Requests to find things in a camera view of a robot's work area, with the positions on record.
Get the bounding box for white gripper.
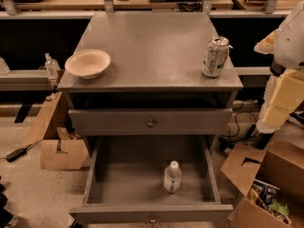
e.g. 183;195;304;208
256;69;304;134

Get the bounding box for clear plastic water bottle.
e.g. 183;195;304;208
163;161;181;194

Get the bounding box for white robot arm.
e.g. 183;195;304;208
254;1;304;134

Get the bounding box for grey drawer cabinet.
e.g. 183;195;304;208
57;10;244;144

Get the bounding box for open lower drawer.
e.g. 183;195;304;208
69;136;233;224

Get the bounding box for closed upper drawer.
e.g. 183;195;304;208
68;108;232;137

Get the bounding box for clear bottle on shelf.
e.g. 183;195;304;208
45;53;60;77

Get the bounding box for crushed soda can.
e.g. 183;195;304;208
202;36;231;78

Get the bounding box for open cardboard box right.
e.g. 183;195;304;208
221;139;304;228

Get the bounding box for white paper bowl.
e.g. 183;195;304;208
65;49;111;79

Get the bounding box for cardboard box left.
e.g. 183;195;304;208
22;92;88;170

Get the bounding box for black power adapter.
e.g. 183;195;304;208
6;148;27;162

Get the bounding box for black floor cables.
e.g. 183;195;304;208
218;100;264;152

